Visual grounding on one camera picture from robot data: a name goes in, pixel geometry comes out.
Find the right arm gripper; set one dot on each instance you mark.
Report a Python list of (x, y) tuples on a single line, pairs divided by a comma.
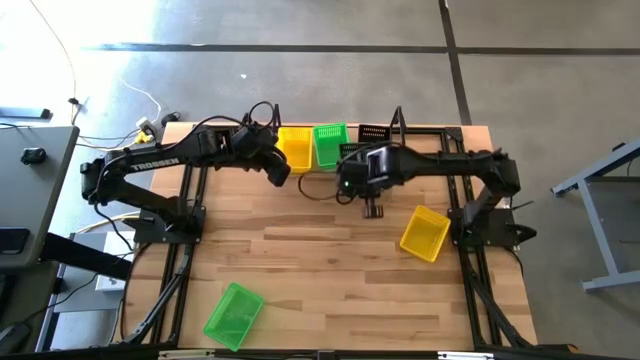
[(355, 180)]

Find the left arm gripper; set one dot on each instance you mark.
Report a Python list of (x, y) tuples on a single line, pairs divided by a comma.
[(252, 145)]

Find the yellow slotted plastic basket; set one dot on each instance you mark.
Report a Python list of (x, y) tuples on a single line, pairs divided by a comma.
[(425, 235), (296, 145)]

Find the green slotted plastic basket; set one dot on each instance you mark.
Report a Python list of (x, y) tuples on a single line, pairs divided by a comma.
[(330, 147), (232, 317)]

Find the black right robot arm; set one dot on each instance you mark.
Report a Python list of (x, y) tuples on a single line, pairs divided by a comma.
[(450, 162)]

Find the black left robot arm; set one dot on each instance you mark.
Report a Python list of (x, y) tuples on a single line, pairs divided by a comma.
[(155, 164)]

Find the black power adapter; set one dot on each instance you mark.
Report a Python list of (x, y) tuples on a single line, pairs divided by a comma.
[(171, 118)]

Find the yellow plug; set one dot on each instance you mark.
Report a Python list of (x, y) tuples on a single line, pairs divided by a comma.
[(141, 137)]

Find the white power strip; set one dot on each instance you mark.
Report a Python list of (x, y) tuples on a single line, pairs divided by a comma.
[(145, 124)]

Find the white box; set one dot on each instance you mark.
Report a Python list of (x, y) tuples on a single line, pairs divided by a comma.
[(112, 284)]

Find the black desk leg beam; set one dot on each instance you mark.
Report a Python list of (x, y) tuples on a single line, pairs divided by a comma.
[(85, 257)]

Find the grey metal stand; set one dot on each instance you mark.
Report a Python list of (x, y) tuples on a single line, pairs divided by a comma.
[(602, 240)]

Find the grey desk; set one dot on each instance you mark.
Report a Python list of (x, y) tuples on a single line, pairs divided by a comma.
[(40, 200)]

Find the black computer mouse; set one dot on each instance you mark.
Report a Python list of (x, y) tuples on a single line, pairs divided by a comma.
[(33, 156)]

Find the dark grey flat bar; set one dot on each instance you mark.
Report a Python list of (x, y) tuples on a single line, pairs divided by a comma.
[(25, 113)]

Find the black phone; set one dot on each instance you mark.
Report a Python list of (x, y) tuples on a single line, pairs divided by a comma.
[(12, 241)]

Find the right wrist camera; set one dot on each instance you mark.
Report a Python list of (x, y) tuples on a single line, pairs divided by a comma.
[(378, 162)]

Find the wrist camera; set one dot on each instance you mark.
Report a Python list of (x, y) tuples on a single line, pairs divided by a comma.
[(378, 162), (210, 145)]

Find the black metal post stand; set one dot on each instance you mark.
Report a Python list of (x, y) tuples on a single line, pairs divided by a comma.
[(399, 112), (276, 112)]

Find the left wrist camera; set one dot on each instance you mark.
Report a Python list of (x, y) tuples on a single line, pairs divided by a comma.
[(210, 145)]

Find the black aluminium table frame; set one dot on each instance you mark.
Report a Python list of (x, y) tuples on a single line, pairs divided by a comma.
[(454, 135)]

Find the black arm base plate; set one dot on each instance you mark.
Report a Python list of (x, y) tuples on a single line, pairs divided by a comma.
[(150, 232), (500, 241)]

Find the silver frame bracket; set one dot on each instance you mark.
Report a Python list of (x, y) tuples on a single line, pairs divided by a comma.
[(185, 354), (465, 356)]

